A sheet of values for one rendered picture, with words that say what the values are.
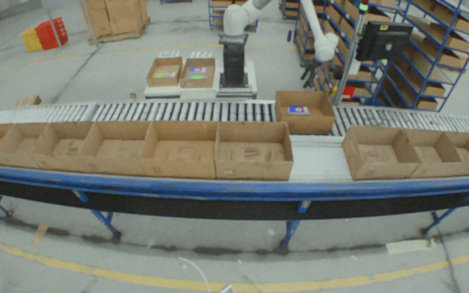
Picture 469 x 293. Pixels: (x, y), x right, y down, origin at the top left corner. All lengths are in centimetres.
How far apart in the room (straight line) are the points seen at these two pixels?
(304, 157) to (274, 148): 19
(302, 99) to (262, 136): 62
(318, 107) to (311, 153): 63
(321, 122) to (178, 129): 96
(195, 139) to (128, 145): 44
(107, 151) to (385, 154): 178
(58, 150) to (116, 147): 46
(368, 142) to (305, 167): 50
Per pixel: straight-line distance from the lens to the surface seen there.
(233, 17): 196
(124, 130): 163
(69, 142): 190
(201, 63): 251
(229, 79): 219
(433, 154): 203
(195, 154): 146
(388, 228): 259
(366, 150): 171
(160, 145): 156
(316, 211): 163
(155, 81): 230
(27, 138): 224
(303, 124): 176
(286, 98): 196
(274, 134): 149
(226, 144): 150
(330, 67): 201
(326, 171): 148
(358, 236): 240
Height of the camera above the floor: 200
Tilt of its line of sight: 48 degrees down
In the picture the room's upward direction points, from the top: straight up
